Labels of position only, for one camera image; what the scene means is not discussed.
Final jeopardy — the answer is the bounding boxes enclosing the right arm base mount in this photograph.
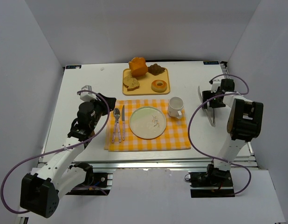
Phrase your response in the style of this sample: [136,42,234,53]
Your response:
[184,164,235,198]

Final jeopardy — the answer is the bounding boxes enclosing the white mug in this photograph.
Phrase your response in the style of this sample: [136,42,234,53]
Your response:
[168,97,184,119]

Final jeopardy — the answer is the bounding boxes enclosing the orange bread loaf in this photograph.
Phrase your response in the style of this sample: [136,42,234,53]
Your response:
[129,57,148,77]

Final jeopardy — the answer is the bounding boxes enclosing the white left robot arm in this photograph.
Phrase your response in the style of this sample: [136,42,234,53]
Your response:
[20,92,116,218]

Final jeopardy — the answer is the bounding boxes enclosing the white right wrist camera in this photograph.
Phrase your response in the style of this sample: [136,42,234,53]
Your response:
[209,79,221,92]

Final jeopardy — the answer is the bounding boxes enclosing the silver table knife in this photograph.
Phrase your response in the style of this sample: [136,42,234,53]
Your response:
[121,105,125,140]

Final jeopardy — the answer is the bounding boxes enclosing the silver fork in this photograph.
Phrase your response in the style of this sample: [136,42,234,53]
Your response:
[113,108,122,142]

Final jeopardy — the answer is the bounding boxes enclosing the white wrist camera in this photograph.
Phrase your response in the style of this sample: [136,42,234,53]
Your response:
[77,85,96,102]
[209,79,221,92]

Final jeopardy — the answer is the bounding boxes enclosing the glazed donut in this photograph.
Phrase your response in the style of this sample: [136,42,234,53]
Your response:
[151,80,168,92]

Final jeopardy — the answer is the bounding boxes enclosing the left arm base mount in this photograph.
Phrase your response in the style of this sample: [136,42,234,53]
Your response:
[67,162,112,196]

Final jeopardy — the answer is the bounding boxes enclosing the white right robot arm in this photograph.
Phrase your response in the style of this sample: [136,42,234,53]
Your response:
[198,78,263,182]

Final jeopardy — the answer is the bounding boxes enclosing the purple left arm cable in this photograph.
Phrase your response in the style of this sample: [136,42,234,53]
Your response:
[0,90,110,214]

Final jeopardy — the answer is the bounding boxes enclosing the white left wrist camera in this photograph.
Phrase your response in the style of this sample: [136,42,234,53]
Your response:
[77,85,96,102]

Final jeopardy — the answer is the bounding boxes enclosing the sliced toast bread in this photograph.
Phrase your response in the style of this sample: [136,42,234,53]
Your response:
[123,75,140,91]

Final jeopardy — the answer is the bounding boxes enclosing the yellow checkered placemat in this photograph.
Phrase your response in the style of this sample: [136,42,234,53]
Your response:
[104,99,191,152]

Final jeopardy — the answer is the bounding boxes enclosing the pale green round plate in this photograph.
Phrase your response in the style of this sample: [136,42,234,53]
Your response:
[129,106,167,140]

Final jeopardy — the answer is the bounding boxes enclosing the metal serving tongs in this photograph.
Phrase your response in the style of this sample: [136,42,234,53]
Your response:
[198,86,216,127]

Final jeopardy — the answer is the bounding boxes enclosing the yellow serving tray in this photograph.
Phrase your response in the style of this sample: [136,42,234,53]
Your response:
[122,68,171,96]

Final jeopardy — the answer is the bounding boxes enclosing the brown chocolate bread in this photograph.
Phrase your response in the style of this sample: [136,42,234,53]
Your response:
[148,63,165,76]

